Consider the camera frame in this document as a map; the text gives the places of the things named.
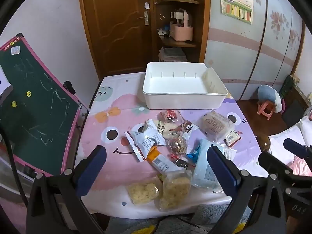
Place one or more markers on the brown wooden door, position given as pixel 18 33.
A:
pixel 114 29

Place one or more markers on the white plastic bin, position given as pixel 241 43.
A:
pixel 175 87

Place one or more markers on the small red black packet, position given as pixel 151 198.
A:
pixel 181 163

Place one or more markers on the clear nut packet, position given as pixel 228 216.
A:
pixel 178 145

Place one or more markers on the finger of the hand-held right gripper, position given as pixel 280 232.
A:
pixel 293 147
pixel 270 162

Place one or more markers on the folded towels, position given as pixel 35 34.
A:
pixel 171 53

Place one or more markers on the white pillow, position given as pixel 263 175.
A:
pixel 277 141

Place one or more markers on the clear yellow cracker packet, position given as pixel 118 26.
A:
pixel 174 192
pixel 142 192

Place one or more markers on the white grey snack packet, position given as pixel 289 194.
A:
pixel 146 140

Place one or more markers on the orange snack packet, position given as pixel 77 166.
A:
pixel 158 162

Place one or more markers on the plain white snack packet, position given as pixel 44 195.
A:
pixel 229 154

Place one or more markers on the shiny blue snack packet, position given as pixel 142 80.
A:
pixel 193 154

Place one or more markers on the pink plastic stool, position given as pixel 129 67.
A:
pixel 265 108

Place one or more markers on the red snack packet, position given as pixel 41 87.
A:
pixel 168 115

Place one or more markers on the small white brown packet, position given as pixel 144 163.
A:
pixel 231 139

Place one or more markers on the wooden corner shelf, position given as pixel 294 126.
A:
pixel 204 17

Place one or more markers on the brown triangle snack packet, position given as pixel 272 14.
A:
pixel 189 128

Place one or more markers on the floral wardrobe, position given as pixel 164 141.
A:
pixel 234 53

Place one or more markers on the pink basket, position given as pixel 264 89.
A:
pixel 181 33

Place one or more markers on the brown round object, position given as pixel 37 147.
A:
pixel 264 144

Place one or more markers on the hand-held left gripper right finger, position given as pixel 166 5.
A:
pixel 221 171

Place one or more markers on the cream snack packet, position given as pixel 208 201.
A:
pixel 165 129

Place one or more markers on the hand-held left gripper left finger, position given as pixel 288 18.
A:
pixel 93 168

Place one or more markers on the pink cloth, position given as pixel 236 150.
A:
pixel 302 168

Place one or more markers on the wall calendar poster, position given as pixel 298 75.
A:
pixel 236 4

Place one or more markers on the pink framed green chalkboard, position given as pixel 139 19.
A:
pixel 36 117

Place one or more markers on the large clear bread packet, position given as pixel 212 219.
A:
pixel 215 125

